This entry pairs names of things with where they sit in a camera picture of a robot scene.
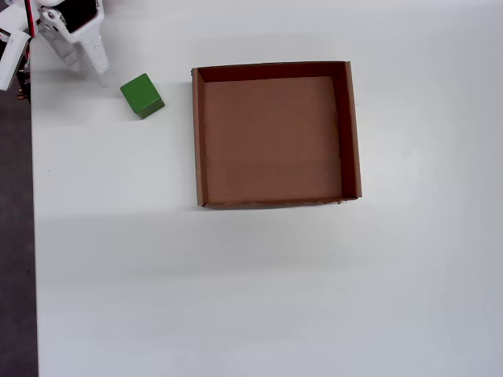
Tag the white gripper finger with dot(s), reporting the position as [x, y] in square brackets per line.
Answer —
[94, 59]
[59, 39]

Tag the brown cardboard box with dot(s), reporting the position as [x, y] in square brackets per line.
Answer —
[271, 141]

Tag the green cube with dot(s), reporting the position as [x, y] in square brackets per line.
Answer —
[139, 92]

